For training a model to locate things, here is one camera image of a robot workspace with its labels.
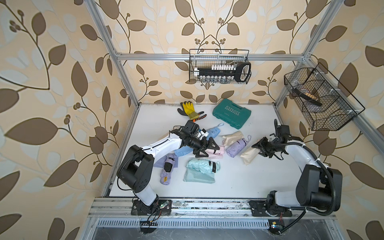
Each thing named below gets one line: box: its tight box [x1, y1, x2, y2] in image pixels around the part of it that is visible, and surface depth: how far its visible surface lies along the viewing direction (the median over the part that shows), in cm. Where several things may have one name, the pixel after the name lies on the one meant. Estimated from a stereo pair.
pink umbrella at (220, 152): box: [205, 145, 225, 157], surface depth 93 cm
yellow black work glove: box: [177, 101, 200, 120], surface depth 117 cm
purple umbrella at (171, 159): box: [168, 153, 175, 174], surface depth 89 cm
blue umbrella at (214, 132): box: [206, 123, 225, 141], surface depth 104 cm
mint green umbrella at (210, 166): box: [186, 158, 221, 174], surface depth 86 cm
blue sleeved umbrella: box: [174, 145, 194, 157], surface depth 93 cm
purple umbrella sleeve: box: [154, 154, 179, 168], surface depth 91 cm
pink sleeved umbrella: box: [208, 152, 224, 159], surface depth 93 cm
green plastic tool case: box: [212, 98, 252, 130], surface depth 112 cm
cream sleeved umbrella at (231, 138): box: [222, 130, 244, 146], surface depth 98 cm
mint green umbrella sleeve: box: [183, 168, 216, 184], surface depth 86 cm
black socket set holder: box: [193, 62, 252, 83], surface depth 87 cm
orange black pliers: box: [192, 111, 207, 123], surface depth 114 cm
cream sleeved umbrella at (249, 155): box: [240, 147, 261, 166], surface depth 86 cm
